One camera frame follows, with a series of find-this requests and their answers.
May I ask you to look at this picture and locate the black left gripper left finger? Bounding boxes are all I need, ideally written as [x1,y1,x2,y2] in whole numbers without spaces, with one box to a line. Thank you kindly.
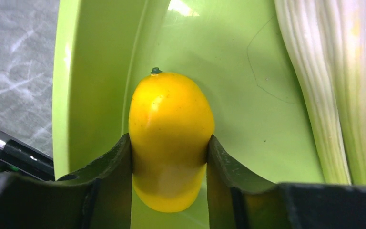
[0,134,132,229]

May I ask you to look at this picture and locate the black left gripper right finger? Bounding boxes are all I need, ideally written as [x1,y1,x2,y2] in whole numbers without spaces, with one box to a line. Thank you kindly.
[206,136,366,229]

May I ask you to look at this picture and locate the yellow bell pepper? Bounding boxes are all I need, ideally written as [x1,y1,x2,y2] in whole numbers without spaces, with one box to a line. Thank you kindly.
[128,67,215,213]

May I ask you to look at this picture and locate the green plastic tray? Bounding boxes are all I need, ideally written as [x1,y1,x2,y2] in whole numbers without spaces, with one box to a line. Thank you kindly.
[52,0,325,229]

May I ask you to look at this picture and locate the green celery stalks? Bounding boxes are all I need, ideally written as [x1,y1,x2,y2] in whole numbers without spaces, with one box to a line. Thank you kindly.
[274,0,366,185]

